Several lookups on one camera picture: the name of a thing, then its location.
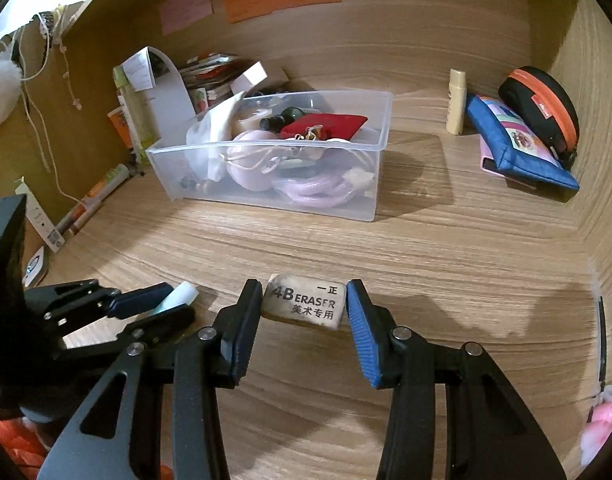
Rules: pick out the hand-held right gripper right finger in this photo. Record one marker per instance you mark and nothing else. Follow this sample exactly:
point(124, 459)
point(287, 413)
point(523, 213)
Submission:
point(363, 335)

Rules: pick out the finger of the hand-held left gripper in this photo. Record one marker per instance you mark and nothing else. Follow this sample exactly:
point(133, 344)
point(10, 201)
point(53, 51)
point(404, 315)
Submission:
point(166, 322)
point(141, 297)

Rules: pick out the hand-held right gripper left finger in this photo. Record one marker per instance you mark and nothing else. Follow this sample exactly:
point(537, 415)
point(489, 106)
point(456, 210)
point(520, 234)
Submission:
point(246, 332)

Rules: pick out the small white block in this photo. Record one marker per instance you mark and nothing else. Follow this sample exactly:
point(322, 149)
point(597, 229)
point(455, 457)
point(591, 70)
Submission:
point(181, 295)

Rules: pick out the white printed eraser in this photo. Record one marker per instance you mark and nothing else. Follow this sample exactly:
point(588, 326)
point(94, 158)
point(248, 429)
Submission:
point(303, 302)

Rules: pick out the clear plastic storage box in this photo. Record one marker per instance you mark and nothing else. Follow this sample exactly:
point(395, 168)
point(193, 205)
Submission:
point(266, 200)

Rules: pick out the green glass bottle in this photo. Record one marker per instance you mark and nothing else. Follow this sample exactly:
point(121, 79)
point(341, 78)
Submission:
point(286, 117)

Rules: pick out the wooden desktop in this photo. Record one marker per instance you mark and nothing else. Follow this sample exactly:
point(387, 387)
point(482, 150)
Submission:
point(311, 245)

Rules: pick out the white round gadget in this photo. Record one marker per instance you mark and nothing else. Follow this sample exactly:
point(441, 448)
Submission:
point(36, 267)

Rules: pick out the white power strip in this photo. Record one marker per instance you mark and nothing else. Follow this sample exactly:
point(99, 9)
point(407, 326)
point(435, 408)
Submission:
point(43, 220)

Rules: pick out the printed paper tube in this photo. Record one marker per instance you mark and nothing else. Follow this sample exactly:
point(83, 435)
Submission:
point(96, 195)

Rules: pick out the orange patterned cloth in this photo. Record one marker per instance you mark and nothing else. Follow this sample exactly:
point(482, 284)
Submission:
point(16, 450)

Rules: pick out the orange packet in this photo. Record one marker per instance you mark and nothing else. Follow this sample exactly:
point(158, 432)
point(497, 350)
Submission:
point(118, 127)

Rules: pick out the white plastic bag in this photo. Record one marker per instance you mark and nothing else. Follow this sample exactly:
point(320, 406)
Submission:
point(211, 130)

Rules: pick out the yellow-green clear bottle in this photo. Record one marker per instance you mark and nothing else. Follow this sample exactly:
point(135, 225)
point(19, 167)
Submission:
point(133, 115)

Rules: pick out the fruit print notebook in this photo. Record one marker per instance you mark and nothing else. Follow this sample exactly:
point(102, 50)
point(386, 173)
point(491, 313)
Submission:
point(200, 100)

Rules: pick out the white curved paper sheet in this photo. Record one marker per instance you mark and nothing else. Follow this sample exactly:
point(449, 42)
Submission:
point(173, 90)

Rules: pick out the red fabric pouch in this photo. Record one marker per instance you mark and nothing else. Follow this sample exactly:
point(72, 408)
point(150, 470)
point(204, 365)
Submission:
point(326, 125)

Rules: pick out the pink flat case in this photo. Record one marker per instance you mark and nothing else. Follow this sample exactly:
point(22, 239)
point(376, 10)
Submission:
point(488, 157)

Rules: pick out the white fluffy ball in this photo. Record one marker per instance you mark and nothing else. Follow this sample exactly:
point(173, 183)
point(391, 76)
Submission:
point(1, 90)

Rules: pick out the blue patchwork pouch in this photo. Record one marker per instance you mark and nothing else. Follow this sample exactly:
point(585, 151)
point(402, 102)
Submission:
point(511, 155)

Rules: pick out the stack of books and papers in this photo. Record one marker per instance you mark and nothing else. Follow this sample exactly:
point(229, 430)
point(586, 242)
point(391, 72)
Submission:
point(211, 72)

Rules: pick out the thin black rod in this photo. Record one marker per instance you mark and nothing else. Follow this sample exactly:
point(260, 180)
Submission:
point(603, 340)

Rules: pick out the cream lotion bottle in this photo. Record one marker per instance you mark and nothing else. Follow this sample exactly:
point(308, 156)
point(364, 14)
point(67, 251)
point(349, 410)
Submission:
point(456, 105)

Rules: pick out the pink cardboard box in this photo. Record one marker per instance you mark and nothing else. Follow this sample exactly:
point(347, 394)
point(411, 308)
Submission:
point(258, 77)

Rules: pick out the black pouch with orange zipper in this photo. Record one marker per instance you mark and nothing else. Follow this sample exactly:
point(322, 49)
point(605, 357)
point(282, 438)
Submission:
point(536, 105)

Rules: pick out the pink sticky note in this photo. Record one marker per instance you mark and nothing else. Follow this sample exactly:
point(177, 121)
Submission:
point(186, 7)

